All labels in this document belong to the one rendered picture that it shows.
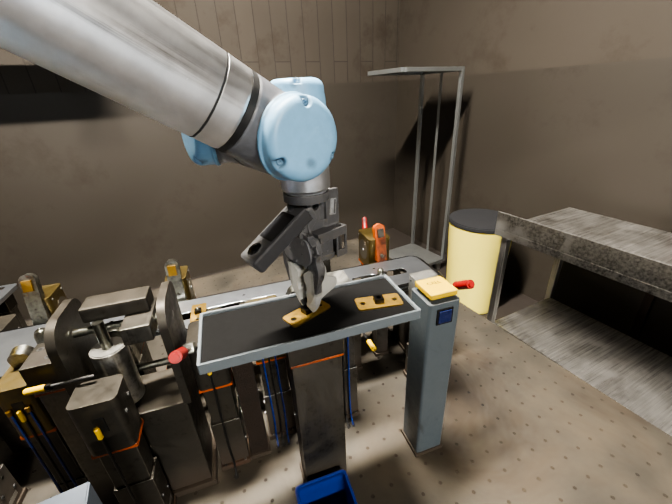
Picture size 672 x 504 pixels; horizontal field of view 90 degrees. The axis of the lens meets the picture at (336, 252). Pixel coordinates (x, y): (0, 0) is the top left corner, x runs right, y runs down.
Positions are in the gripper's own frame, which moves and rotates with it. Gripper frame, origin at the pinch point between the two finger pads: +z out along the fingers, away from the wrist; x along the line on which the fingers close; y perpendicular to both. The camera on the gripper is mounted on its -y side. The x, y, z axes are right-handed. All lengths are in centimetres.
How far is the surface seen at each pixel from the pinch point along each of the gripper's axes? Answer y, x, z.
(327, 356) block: 0.0, -4.9, 8.6
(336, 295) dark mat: 7.6, 0.3, 1.8
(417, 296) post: 20.8, -9.2, 4.1
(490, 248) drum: 178, 37, 62
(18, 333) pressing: -42, 65, 18
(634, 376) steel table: 154, -48, 96
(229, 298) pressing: 2.5, 40.1, 17.7
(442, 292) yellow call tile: 22.0, -13.8, 1.8
